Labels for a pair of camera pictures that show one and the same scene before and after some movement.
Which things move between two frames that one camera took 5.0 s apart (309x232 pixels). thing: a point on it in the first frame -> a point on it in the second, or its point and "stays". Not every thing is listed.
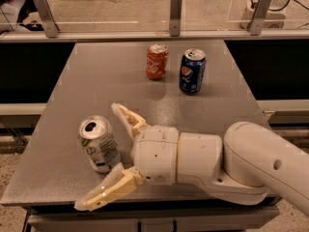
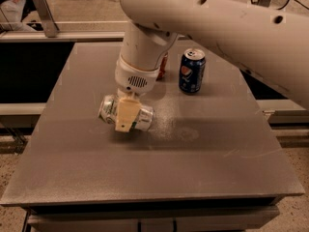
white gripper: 154,152 -> 133,78
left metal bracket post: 50,23 stays
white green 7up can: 99,141 -> 107,110
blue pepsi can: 191,70 stays
